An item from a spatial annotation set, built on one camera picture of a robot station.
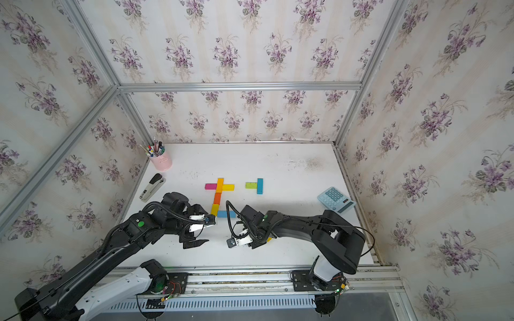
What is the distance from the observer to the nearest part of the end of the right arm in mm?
587

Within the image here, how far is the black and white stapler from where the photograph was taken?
3.17ft

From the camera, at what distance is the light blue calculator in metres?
0.93

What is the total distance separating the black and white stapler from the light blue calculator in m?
0.82
